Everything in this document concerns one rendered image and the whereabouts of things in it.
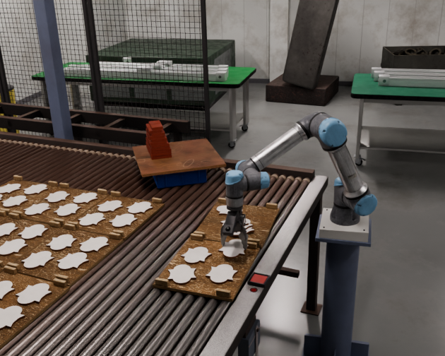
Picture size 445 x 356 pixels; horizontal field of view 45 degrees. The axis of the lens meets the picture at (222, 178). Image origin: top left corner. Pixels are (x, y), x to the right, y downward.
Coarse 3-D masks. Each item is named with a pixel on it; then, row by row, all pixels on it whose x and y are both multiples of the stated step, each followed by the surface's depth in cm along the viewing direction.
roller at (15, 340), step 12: (180, 192) 309; (168, 204) 296; (156, 216) 284; (144, 228) 273; (84, 276) 231; (72, 288) 223; (60, 300) 216; (48, 312) 210; (36, 324) 204; (24, 336) 198
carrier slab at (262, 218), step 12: (216, 204) 289; (216, 216) 276; (252, 216) 275; (264, 216) 274; (276, 216) 276; (204, 228) 264; (216, 228) 264; (252, 228) 263; (264, 228) 263; (216, 240) 253; (228, 240) 253; (264, 240) 252
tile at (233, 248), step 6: (234, 240) 244; (240, 240) 244; (228, 246) 240; (234, 246) 240; (240, 246) 240; (222, 252) 237; (228, 252) 236; (234, 252) 235; (240, 252) 235; (228, 258) 233; (234, 258) 233
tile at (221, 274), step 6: (222, 264) 232; (216, 270) 228; (222, 270) 227; (228, 270) 227; (210, 276) 223; (216, 276) 223; (222, 276) 223; (228, 276) 223; (216, 282) 219; (222, 282) 220
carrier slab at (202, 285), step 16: (192, 240) 254; (208, 240) 253; (176, 256) 240; (224, 256) 239; (240, 256) 239; (208, 272) 228; (240, 272) 227; (160, 288) 220; (176, 288) 218; (192, 288) 217; (208, 288) 217; (224, 288) 217
